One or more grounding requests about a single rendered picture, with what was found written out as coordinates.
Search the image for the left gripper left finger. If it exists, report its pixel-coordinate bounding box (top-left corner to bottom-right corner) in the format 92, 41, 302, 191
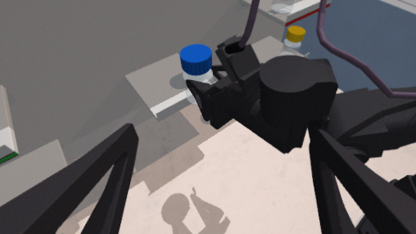
0, 124, 138, 234

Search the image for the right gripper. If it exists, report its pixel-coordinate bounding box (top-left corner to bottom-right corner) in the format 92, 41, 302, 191
186, 44, 264, 132

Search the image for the blue-capped clear bottle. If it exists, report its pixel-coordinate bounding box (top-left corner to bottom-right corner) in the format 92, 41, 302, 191
179, 44, 214, 106

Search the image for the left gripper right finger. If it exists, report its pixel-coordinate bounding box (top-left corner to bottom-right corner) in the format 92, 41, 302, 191
309, 129, 416, 234

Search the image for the grey wall panel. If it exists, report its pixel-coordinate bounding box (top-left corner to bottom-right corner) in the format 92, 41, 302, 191
0, 0, 250, 168

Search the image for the clear bottle with yellow cap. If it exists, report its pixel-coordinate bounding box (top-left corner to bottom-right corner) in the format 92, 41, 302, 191
280, 26, 305, 56

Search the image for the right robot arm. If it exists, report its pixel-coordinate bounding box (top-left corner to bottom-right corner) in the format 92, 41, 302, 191
253, 55, 416, 164

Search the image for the clear bottle with red cap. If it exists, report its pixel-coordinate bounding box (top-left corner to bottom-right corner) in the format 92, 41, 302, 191
271, 0, 296, 15

